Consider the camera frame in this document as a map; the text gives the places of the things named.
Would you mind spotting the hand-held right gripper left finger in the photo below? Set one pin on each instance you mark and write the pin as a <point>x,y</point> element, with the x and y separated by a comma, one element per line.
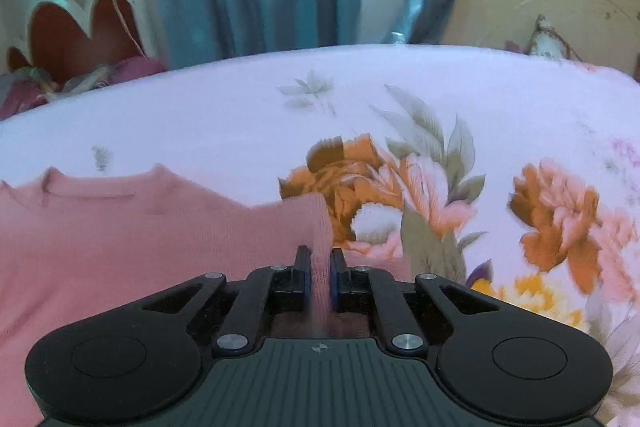
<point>303,287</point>

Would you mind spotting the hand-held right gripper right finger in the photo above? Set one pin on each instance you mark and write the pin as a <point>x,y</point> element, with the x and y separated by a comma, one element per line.
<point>336,287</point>

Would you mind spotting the pink long-sleeved sweater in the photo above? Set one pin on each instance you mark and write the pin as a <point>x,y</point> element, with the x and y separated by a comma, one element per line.
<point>125,247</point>

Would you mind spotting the pile of grey and purple clothes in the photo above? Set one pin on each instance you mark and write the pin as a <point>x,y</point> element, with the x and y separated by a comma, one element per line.
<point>75,79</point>

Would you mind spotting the floral bed sheet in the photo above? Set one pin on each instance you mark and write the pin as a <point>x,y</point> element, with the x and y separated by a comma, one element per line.
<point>225,107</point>

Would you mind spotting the small patterned pillow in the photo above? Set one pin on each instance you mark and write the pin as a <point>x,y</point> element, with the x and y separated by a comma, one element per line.
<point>552,39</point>

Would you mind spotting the red headboard with white frame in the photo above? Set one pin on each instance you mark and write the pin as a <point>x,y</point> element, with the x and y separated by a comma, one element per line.
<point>65,32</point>

